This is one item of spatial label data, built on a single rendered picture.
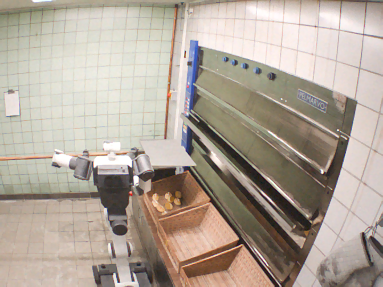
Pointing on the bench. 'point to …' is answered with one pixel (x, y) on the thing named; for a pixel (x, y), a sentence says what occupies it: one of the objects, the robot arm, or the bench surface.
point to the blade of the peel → (165, 153)
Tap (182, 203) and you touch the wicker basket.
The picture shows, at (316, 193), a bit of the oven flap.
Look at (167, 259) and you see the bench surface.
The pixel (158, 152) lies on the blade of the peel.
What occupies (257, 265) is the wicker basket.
